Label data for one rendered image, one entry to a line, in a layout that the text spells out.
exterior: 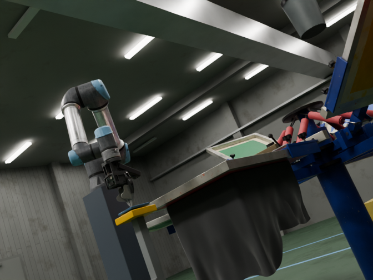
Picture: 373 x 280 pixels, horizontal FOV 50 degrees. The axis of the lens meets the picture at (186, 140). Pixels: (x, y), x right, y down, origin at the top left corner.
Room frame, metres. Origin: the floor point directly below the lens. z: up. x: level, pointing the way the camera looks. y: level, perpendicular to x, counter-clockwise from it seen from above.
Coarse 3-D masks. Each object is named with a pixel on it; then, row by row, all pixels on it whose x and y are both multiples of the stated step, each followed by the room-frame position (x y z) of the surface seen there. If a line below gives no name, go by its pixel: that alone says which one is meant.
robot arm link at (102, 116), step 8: (96, 80) 1.91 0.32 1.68; (80, 88) 1.88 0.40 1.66; (88, 88) 1.88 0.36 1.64; (96, 88) 1.88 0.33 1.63; (104, 88) 1.90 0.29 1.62; (80, 96) 1.88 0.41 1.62; (88, 96) 1.89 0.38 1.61; (96, 96) 1.90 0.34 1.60; (104, 96) 1.92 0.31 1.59; (88, 104) 1.93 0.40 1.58; (96, 104) 1.93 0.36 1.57; (104, 104) 1.96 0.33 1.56; (96, 112) 1.98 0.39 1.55; (104, 112) 2.00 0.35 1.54; (96, 120) 2.03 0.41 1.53; (104, 120) 2.02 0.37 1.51; (112, 120) 2.08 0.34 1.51; (112, 128) 2.09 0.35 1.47; (120, 144) 2.18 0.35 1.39; (120, 152) 2.19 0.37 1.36; (128, 152) 2.21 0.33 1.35; (128, 160) 2.24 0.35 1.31
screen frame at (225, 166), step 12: (252, 156) 1.68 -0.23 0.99; (264, 156) 1.75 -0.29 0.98; (276, 156) 1.82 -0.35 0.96; (288, 156) 1.89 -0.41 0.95; (216, 168) 1.58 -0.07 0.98; (228, 168) 1.55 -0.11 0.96; (240, 168) 1.65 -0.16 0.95; (192, 180) 1.68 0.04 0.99; (204, 180) 1.63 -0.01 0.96; (168, 192) 1.78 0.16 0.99; (180, 192) 1.74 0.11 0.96; (156, 204) 1.85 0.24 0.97
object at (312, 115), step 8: (312, 112) 2.62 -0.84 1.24; (368, 112) 2.67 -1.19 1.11; (304, 120) 2.63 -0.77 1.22; (320, 120) 2.56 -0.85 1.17; (328, 120) 2.49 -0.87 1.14; (336, 120) 2.43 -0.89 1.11; (344, 120) 2.42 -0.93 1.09; (288, 128) 2.71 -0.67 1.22; (304, 128) 2.57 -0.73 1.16; (336, 128) 3.00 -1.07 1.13; (280, 136) 2.79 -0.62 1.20; (280, 144) 2.79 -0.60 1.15
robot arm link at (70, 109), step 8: (72, 88) 1.88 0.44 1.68; (64, 96) 1.87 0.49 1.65; (72, 96) 1.87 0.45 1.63; (64, 104) 1.85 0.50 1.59; (72, 104) 1.85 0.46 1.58; (80, 104) 1.90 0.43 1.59; (64, 112) 1.85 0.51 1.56; (72, 112) 1.83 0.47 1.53; (72, 120) 1.80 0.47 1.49; (80, 120) 1.83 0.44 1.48; (72, 128) 1.78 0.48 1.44; (80, 128) 1.79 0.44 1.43; (72, 136) 1.76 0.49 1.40; (80, 136) 1.76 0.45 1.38; (72, 144) 1.75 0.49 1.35; (80, 144) 1.73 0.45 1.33; (88, 144) 1.74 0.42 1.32; (72, 152) 1.71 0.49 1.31; (80, 152) 1.71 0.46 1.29; (88, 152) 1.72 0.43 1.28; (72, 160) 1.71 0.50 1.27; (80, 160) 1.72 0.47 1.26; (88, 160) 1.74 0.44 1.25
